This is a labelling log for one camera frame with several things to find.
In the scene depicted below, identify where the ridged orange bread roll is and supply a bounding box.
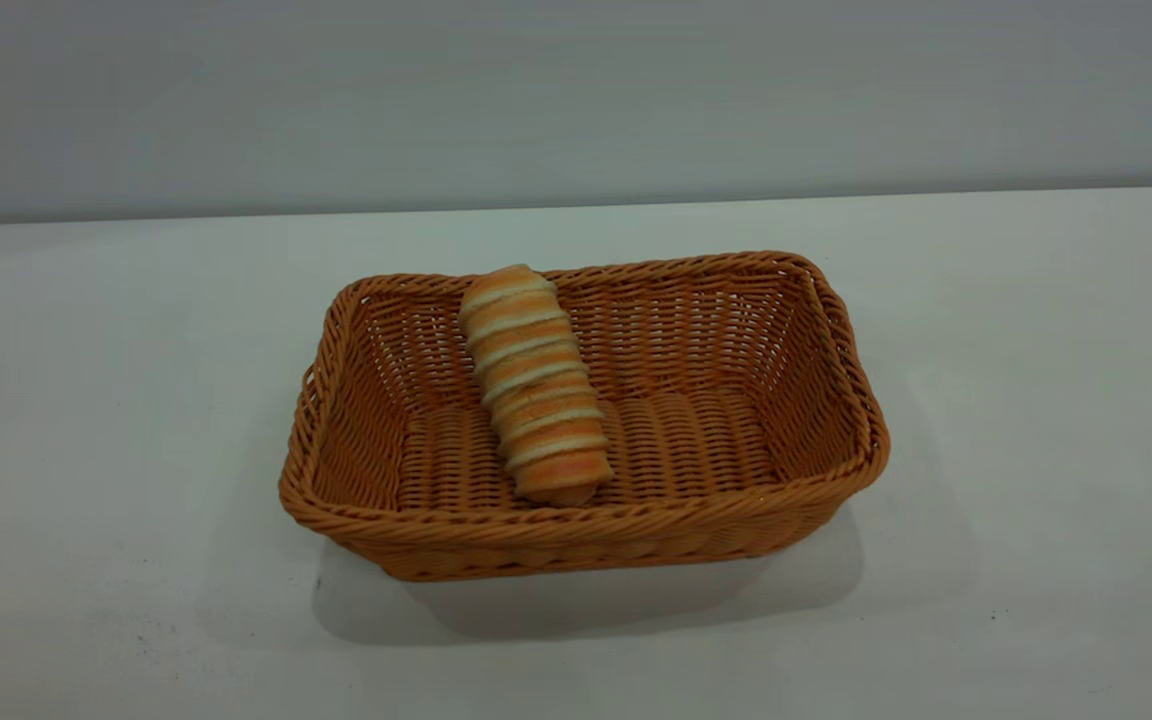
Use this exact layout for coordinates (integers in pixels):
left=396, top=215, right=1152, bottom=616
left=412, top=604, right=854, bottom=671
left=458, top=263, right=614, bottom=508

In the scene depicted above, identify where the yellow woven wicker basket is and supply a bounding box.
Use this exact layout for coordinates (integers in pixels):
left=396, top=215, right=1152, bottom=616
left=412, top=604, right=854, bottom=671
left=279, top=250, right=892, bottom=583

